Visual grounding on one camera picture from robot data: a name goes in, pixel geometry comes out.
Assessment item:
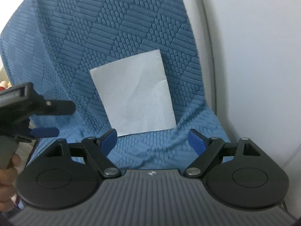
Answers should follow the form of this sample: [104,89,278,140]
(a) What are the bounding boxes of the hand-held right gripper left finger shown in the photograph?
[44,129,122,178]

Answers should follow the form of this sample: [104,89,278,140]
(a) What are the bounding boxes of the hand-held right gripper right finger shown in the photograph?
[183,129,262,178]

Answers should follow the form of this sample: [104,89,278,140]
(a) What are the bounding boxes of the blue textured sofa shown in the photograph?
[0,0,232,170]

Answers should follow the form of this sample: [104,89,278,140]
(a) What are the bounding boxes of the person's left hand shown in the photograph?
[0,154,23,213]

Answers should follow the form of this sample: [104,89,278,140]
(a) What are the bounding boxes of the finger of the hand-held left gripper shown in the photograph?
[35,99,76,116]
[28,127,60,139]

